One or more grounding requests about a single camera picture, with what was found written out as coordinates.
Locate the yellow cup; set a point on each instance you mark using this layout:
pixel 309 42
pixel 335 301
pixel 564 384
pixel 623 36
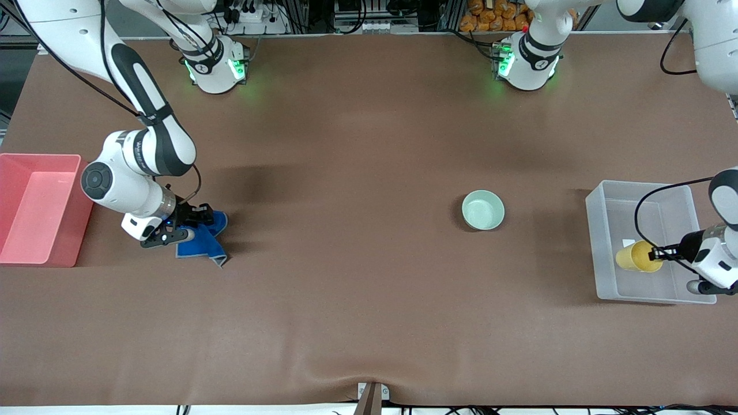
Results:
pixel 631 259

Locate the white power strip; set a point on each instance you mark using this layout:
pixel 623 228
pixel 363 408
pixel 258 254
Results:
pixel 259 20

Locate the pink plastic bin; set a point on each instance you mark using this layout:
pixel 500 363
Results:
pixel 34 219

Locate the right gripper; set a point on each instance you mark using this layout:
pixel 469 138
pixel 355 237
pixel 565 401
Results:
pixel 187 214

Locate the mint green bowl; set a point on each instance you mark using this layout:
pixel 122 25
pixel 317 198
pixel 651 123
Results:
pixel 483 210

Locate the translucent plastic storage box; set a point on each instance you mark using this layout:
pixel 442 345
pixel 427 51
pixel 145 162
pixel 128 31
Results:
pixel 674 213

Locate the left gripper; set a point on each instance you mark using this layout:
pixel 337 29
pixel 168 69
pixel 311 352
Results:
pixel 675 251

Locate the fabric table cover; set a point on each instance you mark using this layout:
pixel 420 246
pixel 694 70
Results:
pixel 346 173

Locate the table edge clamp bracket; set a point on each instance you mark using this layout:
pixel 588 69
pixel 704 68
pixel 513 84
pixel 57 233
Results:
pixel 373 392

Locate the orange snack bag pile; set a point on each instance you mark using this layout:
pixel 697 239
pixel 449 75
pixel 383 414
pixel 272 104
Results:
pixel 490 20

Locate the white terminal block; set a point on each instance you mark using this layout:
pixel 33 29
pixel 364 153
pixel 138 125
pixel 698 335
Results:
pixel 389 26

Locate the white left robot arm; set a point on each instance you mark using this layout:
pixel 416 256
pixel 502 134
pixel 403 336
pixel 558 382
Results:
pixel 527 63

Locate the blue cloth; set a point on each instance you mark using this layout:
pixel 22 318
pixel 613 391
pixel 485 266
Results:
pixel 199 248

